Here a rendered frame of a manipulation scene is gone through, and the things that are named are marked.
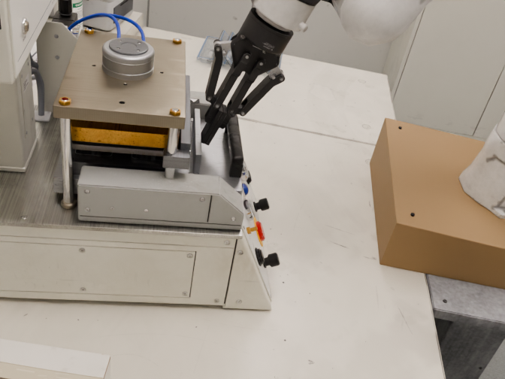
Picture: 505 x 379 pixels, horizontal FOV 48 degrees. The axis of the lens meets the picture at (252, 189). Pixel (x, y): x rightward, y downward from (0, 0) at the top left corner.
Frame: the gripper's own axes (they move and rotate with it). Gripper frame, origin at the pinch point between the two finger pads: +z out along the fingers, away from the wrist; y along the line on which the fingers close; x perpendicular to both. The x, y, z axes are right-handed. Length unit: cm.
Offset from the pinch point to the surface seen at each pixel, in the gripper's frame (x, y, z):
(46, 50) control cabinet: 14.9, -29.2, 7.2
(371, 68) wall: 220, 133, 38
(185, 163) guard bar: -13.7, -4.8, 0.8
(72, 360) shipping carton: -34.6, -10.9, 23.6
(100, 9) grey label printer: 89, -22, 25
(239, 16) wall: 236, 52, 52
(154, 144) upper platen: -10.3, -9.5, 1.7
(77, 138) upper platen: -10.3, -20.1, 5.7
